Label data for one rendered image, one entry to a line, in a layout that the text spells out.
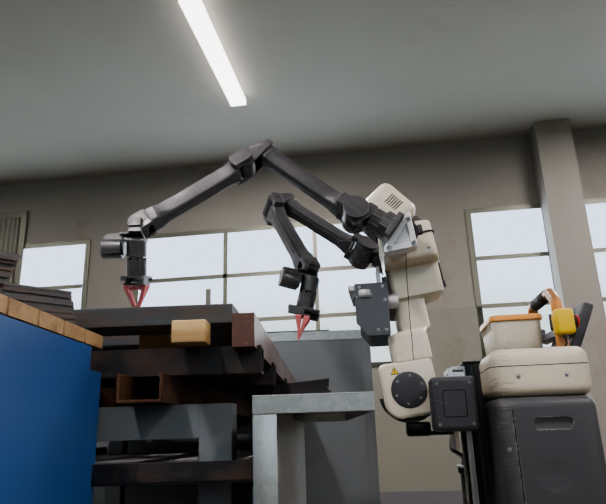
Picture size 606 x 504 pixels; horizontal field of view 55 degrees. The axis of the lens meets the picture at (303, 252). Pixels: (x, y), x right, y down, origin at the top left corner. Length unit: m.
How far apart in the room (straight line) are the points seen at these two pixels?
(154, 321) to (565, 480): 1.07
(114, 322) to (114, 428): 0.19
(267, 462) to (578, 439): 0.91
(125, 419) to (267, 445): 0.30
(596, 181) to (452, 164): 1.27
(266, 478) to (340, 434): 1.67
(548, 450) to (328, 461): 1.22
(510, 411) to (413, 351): 0.33
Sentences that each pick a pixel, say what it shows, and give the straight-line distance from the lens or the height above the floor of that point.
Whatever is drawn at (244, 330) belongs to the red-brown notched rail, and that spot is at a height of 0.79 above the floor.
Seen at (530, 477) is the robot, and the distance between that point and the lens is 1.63.
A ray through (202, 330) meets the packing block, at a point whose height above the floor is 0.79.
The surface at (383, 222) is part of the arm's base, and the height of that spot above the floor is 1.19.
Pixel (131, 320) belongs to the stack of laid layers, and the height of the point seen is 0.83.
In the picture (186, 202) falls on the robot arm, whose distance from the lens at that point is 1.79.
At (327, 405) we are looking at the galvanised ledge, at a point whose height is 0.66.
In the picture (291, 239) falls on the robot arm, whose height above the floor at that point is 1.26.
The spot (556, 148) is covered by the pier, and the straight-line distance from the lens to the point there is 5.67.
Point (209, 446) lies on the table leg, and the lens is 1.12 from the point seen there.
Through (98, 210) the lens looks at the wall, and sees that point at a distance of 6.27.
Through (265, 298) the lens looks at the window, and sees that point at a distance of 5.38.
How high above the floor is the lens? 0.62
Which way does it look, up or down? 17 degrees up
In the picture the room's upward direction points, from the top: 2 degrees counter-clockwise
